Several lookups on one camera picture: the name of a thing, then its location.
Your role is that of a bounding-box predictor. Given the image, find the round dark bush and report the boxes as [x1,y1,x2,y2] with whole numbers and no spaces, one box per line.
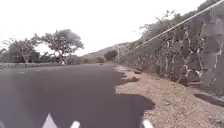
[103,49,119,63]

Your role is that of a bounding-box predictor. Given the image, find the hill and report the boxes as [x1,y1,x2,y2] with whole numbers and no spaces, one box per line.
[79,41,134,64]

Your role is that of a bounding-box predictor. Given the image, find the large spreading tree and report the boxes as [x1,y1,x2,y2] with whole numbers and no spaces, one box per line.
[32,28,85,66]

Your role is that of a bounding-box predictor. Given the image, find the sandy gravel strip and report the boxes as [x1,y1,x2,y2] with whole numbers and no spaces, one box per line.
[113,65,224,128]

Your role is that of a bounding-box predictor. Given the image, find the pale triangular robot's own part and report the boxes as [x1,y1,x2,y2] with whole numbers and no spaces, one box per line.
[41,113,59,128]

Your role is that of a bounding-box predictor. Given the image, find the small bare-branched tree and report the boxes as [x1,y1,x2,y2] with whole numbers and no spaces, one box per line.
[0,37,41,64]

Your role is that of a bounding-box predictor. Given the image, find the bushes above stone wall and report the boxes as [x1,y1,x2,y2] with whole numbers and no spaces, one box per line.
[129,0,223,46]

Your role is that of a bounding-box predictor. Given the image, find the dark stone wall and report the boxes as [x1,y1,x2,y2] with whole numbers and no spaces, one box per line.
[116,1,224,98]

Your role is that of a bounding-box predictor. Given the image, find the low stone wall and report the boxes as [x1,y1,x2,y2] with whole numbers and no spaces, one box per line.
[0,62,63,70]

